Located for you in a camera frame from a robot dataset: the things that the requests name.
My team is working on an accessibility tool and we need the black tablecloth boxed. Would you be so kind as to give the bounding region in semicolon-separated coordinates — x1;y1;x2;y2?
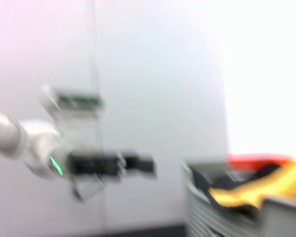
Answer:
74;221;188;237

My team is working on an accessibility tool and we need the grey yellow black-edged towel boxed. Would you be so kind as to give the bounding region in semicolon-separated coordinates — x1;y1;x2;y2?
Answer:
207;158;296;216

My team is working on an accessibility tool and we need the orange box handle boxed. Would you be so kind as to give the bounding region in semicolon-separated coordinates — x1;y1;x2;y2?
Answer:
224;153;296;170

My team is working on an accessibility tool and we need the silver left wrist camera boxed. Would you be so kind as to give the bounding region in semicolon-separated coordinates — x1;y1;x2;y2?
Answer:
40;85;107;119

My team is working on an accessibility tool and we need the grey perforated storage box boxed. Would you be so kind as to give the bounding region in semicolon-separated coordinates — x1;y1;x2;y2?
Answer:
181;158;296;237

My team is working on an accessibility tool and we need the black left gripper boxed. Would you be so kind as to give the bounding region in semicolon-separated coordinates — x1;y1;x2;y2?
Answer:
67;150;157;182

